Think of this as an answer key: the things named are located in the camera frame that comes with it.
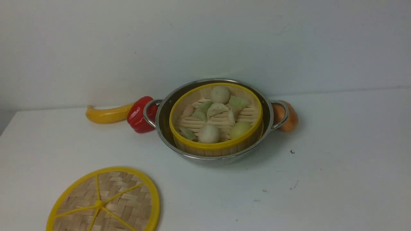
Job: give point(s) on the yellow rimmed bamboo steamer basket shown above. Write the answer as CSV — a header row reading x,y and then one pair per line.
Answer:
x,y
185,129

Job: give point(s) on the yellow woven bamboo steamer lid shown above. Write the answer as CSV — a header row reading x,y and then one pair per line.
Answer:
x,y
108,199

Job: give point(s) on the stainless steel pot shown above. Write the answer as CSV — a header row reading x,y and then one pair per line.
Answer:
x,y
157,113

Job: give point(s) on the green dumpling left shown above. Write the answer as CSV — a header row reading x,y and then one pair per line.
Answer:
x,y
200,115

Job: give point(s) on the green dumpling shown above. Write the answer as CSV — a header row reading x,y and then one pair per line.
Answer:
x,y
200,115
204,107
238,104

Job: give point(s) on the green dumpling centre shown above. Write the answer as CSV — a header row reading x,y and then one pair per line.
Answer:
x,y
204,107

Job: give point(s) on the white folded dumpling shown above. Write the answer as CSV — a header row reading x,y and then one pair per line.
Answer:
x,y
215,109

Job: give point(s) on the pink tinted dumpling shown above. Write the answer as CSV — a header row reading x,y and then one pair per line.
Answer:
x,y
188,111

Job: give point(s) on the white round bun front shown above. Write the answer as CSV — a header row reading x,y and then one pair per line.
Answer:
x,y
209,134

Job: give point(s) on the white round bun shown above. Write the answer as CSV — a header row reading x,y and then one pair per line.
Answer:
x,y
220,94
209,134

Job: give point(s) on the green dumpling right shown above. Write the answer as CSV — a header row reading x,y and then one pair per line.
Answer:
x,y
238,104

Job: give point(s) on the pale green bun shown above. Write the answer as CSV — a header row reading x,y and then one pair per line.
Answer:
x,y
239,129

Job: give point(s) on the red toy bell pepper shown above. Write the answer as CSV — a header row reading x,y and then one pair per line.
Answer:
x,y
135,116

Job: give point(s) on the orange brown toy potato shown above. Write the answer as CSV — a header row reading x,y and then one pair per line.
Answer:
x,y
292,121

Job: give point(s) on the yellow toy banana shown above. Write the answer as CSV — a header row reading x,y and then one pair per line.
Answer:
x,y
107,116

